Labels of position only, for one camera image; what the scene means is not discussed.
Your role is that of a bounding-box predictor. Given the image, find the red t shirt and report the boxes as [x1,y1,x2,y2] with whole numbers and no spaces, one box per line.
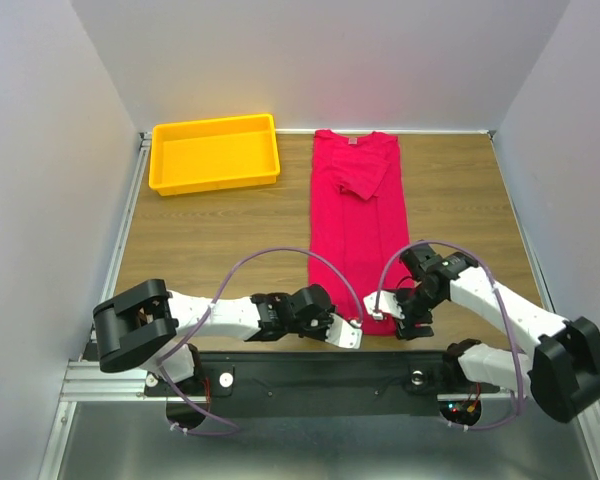
[306,128,410,337]

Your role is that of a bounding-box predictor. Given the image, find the yellow plastic tray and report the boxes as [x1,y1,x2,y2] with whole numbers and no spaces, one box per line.
[148,113,280,196]

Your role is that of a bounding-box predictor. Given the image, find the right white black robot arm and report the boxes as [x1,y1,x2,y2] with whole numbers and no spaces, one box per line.
[376,241,600,423]

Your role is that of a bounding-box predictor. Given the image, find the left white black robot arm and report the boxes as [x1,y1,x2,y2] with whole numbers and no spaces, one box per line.
[93,279,357,394]

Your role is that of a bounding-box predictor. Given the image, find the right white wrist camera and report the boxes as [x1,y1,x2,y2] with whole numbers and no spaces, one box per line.
[363,290,404,321]

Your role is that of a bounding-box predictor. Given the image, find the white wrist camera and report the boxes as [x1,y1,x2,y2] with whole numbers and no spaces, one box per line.
[363,290,404,321]
[325,313,363,349]

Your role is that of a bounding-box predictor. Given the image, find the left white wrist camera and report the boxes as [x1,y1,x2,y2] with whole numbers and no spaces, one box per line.
[325,313,363,349]

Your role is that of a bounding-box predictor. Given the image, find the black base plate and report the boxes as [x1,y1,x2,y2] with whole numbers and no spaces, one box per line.
[144,351,501,431]

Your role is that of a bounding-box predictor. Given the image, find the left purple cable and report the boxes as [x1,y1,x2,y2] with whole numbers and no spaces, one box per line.
[155,246,366,435]

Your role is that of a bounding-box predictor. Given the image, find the aluminium frame rail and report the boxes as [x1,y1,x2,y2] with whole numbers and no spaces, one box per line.
[39,132,151,479]

